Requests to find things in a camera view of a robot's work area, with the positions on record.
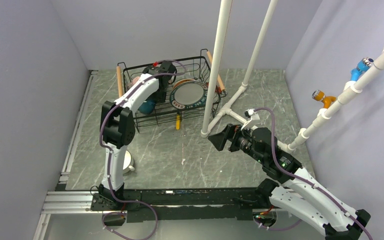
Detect yellow handled utensil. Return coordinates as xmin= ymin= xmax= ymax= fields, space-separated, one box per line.
xmin=175 ymin=114 xmax=181 ymax=130

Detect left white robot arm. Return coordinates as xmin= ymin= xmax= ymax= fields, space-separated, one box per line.
xmin=97 ymin=60 xmax=179 ymax=210

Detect orange tap on pipe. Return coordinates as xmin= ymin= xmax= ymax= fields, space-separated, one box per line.
xmin=312 ymin=90 xmax=337 ymax=109

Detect green rimmed white plate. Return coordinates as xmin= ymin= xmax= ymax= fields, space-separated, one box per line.
xmin=169 ymin=80 xmax=208 ymax=110

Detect white pvc pipe frame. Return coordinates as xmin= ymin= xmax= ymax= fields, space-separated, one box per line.
xmin=200 ymin=0 xmax=384 ymax=153

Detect red handled scissors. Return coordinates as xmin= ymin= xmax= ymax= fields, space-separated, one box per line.
xmin=214 ymin=85 xmax=222 ymax=94

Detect pink mug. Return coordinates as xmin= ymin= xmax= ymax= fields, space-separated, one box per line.
xmin=167 ymin=75 xmax=176 ymax=85
xmin=131 ymin=76 xmax=141 ymax=92

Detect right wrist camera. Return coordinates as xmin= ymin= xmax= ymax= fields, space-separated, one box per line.
xmin=241 ymin=108 xmax=260 ymax=131

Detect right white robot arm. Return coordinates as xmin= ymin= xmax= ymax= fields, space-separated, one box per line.
xmin=208 ymin=124 xmax=371 ymax=240

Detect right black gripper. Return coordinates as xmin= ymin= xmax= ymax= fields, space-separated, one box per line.
xmin=208 ymin=122 xmax=267 ymax=165

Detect orange plate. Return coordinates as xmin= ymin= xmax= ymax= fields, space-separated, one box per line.
xmin=172 ymin=78 xmax=196 ymax=89

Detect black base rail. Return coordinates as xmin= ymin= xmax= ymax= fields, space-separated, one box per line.
xmin=90 ymin=186 xmax=278 ymax=227

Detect blue tap on pipe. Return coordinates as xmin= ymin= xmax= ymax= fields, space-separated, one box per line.
xmin=350 ymin=57 xmax=374 ymax=82

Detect dark bowl cream inside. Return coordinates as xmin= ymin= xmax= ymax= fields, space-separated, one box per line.
xmin=138 ymin=96 xmax=157 ymax=115

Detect black wire dish rack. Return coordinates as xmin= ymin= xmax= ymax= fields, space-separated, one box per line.
xmin=116 ymin=48 xmax=228 ymax=132

